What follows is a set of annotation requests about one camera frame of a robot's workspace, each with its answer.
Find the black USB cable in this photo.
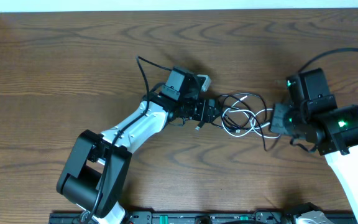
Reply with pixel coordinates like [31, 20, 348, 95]
[195, 92, 281, 152]

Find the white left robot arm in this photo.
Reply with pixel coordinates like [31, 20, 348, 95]
[57, 67, 219, 223]

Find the white USB cable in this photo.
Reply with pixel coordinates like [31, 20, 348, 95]
[221, 95, 282, 139]

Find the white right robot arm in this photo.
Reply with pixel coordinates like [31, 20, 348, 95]
[270, 68, 358, 222]

